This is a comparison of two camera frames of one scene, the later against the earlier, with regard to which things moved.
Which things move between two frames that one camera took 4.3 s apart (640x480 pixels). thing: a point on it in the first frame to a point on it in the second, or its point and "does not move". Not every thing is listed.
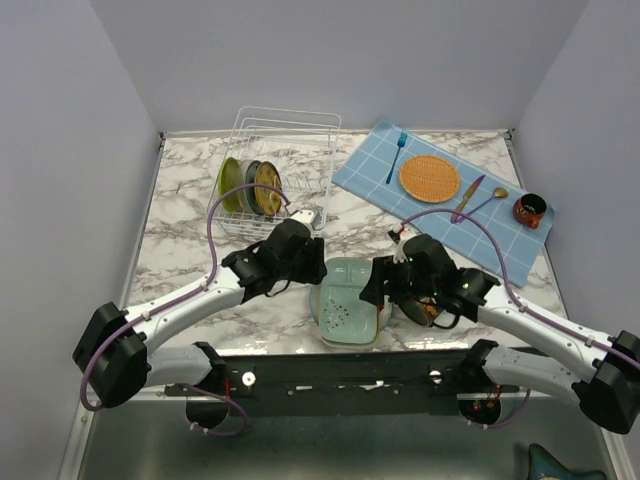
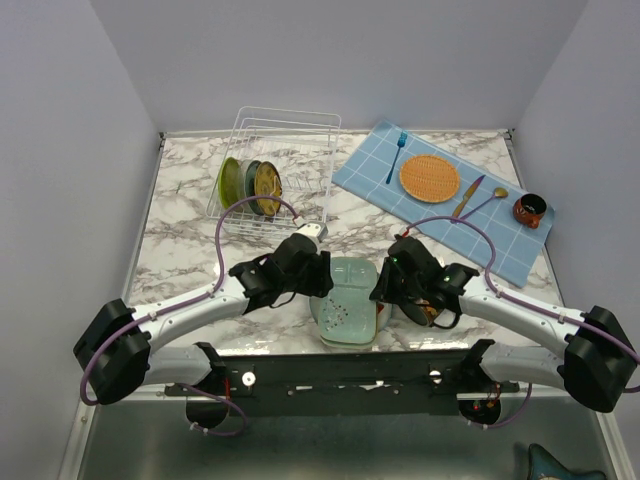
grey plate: (250, 178) does not move
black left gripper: (315, 271) to (322, 283)
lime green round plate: (230, 179) does not move
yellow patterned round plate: (268, 200) does not move
